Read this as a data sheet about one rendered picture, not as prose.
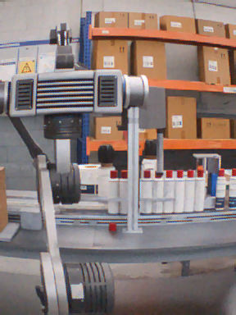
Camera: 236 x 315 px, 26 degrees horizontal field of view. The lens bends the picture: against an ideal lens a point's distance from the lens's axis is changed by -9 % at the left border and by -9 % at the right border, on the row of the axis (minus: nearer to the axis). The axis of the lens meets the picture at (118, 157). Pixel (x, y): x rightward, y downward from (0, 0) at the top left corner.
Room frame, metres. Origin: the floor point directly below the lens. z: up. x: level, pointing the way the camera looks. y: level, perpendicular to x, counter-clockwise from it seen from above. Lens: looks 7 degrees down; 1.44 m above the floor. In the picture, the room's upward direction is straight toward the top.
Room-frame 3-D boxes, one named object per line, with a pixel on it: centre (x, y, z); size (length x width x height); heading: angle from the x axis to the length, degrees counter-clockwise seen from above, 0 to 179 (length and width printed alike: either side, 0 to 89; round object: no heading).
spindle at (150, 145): (3.18, -0.19, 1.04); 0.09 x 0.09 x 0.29
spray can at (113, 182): (2.58, 0.02, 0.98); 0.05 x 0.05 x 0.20
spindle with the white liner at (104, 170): (2.86, 0.06, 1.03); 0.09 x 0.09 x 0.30
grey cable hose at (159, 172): (2.48, -0.18, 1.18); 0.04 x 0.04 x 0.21
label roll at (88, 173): (3.16, 0.15, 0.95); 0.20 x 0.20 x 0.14
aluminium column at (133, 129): (2.43, -0.06, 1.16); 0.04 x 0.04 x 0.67; 1
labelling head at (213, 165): (2.67, -0.44, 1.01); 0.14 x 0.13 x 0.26; 91
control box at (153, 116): (2.49, -0.13, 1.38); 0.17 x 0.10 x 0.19; 146
